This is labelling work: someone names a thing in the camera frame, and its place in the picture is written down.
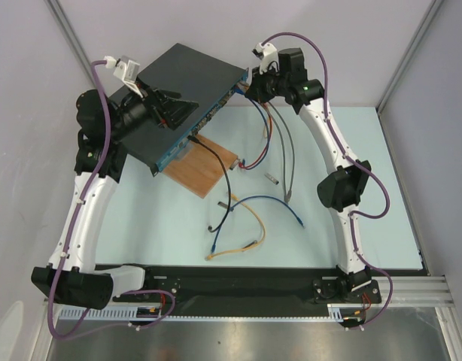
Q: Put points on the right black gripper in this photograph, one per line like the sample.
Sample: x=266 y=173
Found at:
x=256 y=87

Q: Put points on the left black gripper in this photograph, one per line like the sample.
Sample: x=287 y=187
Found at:
x=172 y=110

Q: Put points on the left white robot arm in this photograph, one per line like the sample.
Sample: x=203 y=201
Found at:
x=70 y=277

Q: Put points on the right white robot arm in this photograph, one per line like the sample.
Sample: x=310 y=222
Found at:
x=282 y=73

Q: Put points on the wooden board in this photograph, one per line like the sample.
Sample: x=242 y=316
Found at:
x=196 y=169

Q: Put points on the dark grey network switch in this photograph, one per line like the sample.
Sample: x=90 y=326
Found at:
x=180 y=92

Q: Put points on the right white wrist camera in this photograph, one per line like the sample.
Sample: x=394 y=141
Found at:
x=268 y=56

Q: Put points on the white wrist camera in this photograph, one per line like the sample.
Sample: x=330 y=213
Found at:
x=268 y=56
x=126 y=70

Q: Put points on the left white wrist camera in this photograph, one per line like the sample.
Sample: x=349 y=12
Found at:
x=126 y=70

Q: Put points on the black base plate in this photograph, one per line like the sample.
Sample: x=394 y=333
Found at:
x=249 y=292

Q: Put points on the aluminium rail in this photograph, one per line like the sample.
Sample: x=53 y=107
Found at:
x=421 y=292

